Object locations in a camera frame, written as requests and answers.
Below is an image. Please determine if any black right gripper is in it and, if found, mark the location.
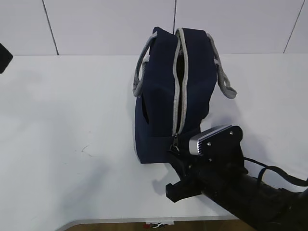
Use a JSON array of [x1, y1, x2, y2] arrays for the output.
[[166, 125, 248, 202]]

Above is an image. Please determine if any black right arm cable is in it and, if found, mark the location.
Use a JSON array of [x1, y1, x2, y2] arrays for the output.
[[243, 156, 308, 186]]

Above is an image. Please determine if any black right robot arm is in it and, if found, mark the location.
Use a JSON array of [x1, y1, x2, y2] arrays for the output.
[[166, 125, 308, 231]]

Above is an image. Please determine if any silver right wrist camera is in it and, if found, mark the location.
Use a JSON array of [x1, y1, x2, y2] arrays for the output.
[[189, 125, 232, 156]]

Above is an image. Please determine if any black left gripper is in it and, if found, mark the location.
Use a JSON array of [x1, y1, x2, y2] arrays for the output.
[[0, 44, 13, 74]]

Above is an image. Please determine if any navy blue lunch bag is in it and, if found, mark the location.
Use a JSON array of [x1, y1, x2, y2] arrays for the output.
[[133, 27, 237, 164]]

